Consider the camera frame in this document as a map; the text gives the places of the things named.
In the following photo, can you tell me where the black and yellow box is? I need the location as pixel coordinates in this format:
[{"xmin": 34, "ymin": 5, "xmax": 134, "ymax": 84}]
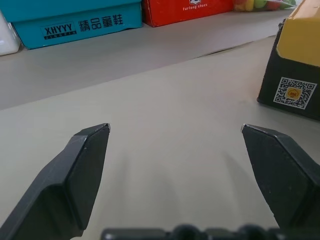
[{"xmin": 256, "ymin": 0, "xmax": 320, "ymax": 121}]

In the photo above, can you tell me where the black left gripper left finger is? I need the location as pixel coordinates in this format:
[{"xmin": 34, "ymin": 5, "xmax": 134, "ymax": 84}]
[{"xmin": 0, "ymin": 122, "xmax": 111, "ymax": 240}]

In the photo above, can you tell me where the white box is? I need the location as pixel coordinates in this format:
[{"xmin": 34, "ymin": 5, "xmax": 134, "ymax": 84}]
[{"xmin": 0, "ymin": 11, "xmax": 21, "ymax": 57}]

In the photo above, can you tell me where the red shoe box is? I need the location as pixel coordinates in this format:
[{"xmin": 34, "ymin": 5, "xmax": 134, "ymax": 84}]
[{"xmin": 141, "ymin": 0, "xmax": 235, "ymax": 28}]

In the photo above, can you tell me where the bag of colourful toy fruit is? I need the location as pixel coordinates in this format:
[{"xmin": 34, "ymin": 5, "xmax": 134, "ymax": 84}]
[{"xmin": 232, "ymin": 0, "xmax": 300, "ymax": 13}]

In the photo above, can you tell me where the teal shoe box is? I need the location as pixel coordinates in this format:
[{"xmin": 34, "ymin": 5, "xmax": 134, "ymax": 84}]
[{"xmin": 0, "ymin": 0, "xmax": 144, "ymax": 50}]

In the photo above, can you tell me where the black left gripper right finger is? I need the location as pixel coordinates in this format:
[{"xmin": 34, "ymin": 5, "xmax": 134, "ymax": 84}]
[{"xmin": 240, "ymin": 123, "xmax": 320, "ymax": 230}]

